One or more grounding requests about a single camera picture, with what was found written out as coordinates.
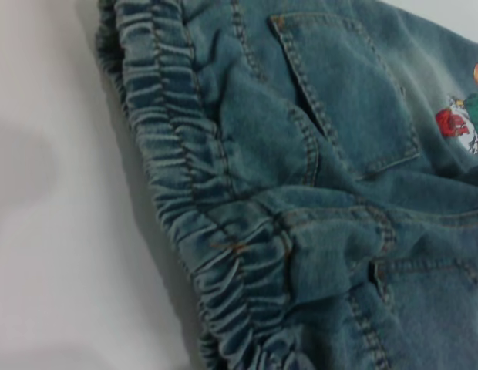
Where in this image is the blue denim shorts basketball print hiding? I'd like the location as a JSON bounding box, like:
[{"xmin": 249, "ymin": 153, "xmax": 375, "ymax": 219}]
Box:
[{"xmin": 94, "ymin": 0, "xmax": 478, "ymax": 370}]

